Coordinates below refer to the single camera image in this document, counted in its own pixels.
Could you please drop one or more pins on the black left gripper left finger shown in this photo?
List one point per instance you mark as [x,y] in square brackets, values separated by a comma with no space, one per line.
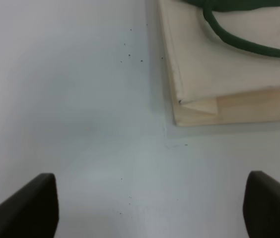
[33,211]

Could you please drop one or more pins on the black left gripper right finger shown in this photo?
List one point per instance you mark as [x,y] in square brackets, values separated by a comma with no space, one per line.
[261,206]

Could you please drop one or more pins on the white linen bag green handles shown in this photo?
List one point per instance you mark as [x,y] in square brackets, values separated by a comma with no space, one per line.
[212,82]

